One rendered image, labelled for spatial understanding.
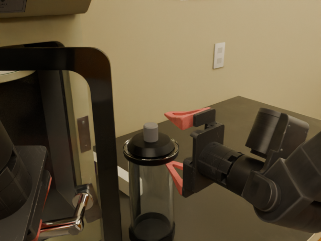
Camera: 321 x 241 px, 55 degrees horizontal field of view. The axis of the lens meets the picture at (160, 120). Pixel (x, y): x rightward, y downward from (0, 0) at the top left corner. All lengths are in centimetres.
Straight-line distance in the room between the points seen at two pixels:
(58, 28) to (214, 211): 55
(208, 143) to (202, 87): 98
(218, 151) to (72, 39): 29
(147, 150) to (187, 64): 82
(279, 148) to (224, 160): 8
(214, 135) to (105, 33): 68
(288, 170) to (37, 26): 39
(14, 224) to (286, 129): 31
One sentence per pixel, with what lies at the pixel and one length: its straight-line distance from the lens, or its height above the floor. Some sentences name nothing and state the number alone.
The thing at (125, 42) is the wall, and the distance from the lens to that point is 111.
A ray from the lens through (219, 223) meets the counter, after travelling 77.
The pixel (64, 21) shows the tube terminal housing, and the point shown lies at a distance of 53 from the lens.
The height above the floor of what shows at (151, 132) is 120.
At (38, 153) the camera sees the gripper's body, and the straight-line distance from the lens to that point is 33.
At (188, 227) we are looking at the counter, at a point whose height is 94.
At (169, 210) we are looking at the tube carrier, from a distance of 65.
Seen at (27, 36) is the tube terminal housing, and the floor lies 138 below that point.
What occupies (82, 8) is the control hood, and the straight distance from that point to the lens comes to 50.
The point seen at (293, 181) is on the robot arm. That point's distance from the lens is 36.
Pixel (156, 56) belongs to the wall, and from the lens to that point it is 121.
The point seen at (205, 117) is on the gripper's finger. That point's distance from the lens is 48.
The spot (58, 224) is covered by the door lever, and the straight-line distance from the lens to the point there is 38.
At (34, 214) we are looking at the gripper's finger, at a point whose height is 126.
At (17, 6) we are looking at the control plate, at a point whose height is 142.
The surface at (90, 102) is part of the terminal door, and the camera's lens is 34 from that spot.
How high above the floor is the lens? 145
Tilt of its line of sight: 23 degrees down
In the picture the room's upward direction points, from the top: straight up
